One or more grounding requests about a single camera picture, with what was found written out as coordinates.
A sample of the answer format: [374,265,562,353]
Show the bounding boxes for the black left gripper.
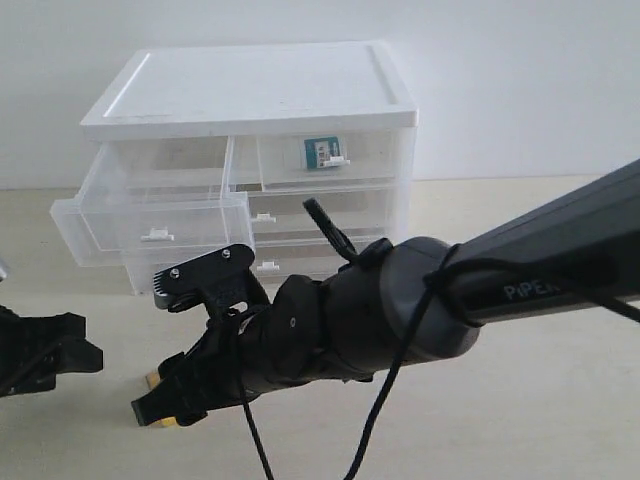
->
[1,308,104,397]

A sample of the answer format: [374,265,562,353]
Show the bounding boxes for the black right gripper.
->
[131,272,330,427]

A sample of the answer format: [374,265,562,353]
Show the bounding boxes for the yellow cheese wedge block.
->
[145,370,178,428]

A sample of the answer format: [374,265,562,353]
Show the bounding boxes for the white bottle teal label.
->
[303,136,350,170]

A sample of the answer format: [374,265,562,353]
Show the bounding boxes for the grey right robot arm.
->
[132,163,639,426]

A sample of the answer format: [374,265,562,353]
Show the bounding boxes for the bottom wide clear drawer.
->
[124,239,346,294]

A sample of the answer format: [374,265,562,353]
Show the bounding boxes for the wide clear drawer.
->
[239,187,401,239]
[124,239,346,294]

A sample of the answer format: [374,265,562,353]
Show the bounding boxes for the white plastic drawer cabinet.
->
[79,40,419,296]

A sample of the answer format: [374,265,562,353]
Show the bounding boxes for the middle wide clear drawer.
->
[239,187,401,239]

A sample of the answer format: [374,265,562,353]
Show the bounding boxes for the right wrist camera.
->
[152,244,269,319]

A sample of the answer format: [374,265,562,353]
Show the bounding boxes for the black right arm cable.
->
[234,198,640,480]

